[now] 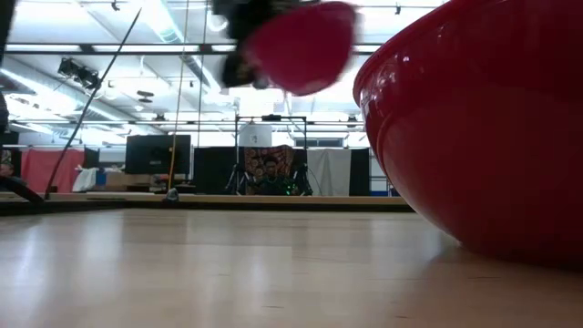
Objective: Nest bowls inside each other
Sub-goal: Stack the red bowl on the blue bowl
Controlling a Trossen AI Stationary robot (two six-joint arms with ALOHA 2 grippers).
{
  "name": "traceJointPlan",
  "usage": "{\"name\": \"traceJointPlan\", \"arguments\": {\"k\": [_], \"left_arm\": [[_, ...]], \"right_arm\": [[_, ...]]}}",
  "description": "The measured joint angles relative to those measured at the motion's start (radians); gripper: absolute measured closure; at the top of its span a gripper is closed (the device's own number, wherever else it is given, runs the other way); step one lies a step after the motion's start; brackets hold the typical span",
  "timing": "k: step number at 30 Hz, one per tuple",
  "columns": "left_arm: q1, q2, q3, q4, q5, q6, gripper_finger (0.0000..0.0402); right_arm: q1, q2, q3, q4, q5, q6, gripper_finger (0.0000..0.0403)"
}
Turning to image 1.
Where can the pink plastic bowl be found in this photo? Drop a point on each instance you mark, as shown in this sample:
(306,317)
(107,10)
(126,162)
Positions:
(305,50)

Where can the white plastic bag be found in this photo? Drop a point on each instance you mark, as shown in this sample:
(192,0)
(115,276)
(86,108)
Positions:
(85,179)

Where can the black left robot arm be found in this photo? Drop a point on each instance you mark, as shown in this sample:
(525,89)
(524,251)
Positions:
(6,27)

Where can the black ceiling spotlight cluster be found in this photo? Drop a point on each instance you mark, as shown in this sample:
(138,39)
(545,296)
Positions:
(79,73)

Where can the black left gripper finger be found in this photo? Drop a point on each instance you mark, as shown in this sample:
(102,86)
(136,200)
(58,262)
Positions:
(237,70)

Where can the orange hanging cloth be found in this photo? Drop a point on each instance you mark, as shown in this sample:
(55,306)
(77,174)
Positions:
(50,168)

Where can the white hanging box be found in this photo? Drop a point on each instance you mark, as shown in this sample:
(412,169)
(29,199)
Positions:
(255,135)

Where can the patterned hanging cloth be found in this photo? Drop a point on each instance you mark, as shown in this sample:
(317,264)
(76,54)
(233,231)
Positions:
(259,157)

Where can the black slanted pole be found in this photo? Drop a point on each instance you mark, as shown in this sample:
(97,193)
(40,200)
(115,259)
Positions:
(91,98)

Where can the long wooden side table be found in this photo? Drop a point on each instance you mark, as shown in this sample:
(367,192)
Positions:
(273,200)

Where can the black curved tube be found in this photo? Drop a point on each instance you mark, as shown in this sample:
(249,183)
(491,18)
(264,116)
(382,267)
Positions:
(20,187)

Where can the black hanging curtain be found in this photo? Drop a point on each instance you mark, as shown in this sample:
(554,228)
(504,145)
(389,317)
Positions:
(213,171)

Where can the blue box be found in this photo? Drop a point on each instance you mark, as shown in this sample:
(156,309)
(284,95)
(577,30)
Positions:
(100,177)

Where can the black monitor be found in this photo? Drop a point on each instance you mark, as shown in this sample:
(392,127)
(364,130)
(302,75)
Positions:
(157,154)

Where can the small grey round object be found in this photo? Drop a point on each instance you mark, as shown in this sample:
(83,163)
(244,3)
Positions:
(171,196)

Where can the person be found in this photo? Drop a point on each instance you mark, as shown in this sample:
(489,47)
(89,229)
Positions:
(271,180)

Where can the white hanging cloth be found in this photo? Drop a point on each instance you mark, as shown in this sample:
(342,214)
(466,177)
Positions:
(329,171)

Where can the red plastic bowl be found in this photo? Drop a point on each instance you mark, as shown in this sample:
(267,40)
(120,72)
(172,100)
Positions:
(478,136)

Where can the black metal frame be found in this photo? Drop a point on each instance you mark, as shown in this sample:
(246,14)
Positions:
(237,150)

